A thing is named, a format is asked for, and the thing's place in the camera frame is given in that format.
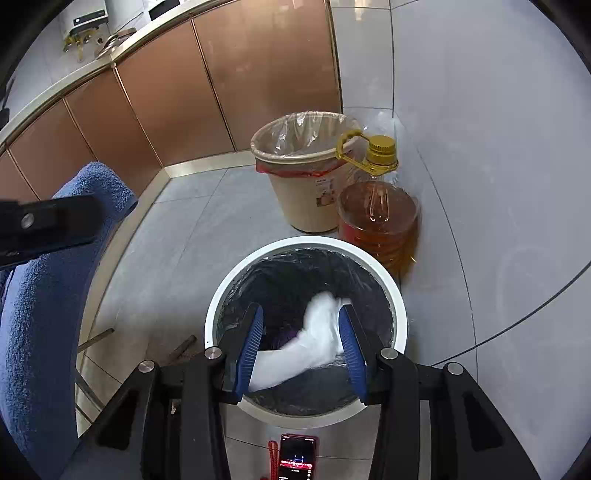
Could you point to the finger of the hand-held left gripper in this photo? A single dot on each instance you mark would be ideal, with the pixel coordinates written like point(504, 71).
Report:
point(51, 221)

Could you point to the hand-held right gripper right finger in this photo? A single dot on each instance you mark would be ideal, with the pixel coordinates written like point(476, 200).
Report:
point(351, 341)

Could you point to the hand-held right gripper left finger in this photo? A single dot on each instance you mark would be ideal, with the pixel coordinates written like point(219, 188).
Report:
point(251, 341)

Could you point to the white paper tissue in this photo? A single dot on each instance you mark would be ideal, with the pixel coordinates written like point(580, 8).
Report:
point(323, 323)

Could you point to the white round trash bin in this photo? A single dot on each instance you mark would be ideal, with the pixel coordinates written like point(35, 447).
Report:
point(304, 242)

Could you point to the beige trash bin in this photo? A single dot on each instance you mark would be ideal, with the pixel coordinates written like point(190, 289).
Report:
point(304, 203)

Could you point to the black bin liner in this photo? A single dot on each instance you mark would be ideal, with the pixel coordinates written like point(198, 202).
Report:
point(277, 286)

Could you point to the metal table leg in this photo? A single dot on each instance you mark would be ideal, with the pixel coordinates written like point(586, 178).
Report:
point(182, 349)
point(94, 339)

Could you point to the blue towel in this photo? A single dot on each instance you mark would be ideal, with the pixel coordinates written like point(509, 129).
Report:
point(37, 323)

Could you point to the cooking oil bottle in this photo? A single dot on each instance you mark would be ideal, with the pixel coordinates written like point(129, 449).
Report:
point(378, 221)

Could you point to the red smartphone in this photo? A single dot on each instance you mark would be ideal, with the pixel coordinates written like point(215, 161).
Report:
point(298, 461)

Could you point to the brown kitchen base cabinet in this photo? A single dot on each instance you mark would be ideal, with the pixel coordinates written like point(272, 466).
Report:
point(175, 101)

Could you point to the brass gas pipe valves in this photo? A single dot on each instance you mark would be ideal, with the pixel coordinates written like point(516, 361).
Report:
point(78, 44)

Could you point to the clear red bin liner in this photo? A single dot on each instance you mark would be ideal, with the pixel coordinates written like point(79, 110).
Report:
point(295, 138)

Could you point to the white water heater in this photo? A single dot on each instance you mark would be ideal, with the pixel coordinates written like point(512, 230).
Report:
point(90, 16)

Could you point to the white microwave oven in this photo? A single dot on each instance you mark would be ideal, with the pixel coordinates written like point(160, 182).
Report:
point(166, 8)

